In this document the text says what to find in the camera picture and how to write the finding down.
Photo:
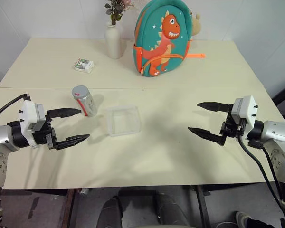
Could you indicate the grey and white shoe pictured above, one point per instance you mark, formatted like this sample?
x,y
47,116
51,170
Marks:
x,y
243,219

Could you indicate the dried flower bouquet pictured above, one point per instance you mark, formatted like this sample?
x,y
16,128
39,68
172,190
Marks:
x,y
115,9

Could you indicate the brown table leg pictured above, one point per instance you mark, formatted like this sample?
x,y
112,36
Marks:
x,y
67,209

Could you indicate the dark rounded shape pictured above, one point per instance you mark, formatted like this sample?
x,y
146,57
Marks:
x,y
110,213
172,211

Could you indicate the white battery pack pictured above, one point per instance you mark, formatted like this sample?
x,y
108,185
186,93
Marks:
x,y
84,65

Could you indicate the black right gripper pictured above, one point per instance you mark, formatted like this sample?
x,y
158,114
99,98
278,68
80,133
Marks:
x,y
231,128

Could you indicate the clear plastic square container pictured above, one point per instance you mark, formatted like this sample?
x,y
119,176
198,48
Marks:
x,y
123,122

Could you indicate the grey plastic jar lid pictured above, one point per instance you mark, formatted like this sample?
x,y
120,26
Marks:
x,y
79,91

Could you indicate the teal dinosaur backpack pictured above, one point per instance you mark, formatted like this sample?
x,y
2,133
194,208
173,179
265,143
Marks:
x,y
161,42

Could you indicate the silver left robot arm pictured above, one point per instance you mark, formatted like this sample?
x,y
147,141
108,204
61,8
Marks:
x,y
2,136

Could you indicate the white ceramic vase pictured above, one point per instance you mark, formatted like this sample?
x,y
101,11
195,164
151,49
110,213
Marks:
x,y
113,42

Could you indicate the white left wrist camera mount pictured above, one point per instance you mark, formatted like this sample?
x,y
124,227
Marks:
x,y
27,114

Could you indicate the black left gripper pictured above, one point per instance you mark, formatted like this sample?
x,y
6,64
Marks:
x,y
50,137

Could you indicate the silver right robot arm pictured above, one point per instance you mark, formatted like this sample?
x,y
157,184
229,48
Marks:
x,y
276,133

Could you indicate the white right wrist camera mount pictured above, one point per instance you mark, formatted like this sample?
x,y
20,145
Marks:
x,y
247,107

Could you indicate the black metal table leg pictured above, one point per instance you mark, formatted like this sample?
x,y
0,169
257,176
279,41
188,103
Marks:
x,y
204,206

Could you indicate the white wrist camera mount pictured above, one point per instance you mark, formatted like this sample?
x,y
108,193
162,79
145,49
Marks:
x,y
247,107
27,114

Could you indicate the beige plush toy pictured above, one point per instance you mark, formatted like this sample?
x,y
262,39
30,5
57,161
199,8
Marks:
x,y
196,25

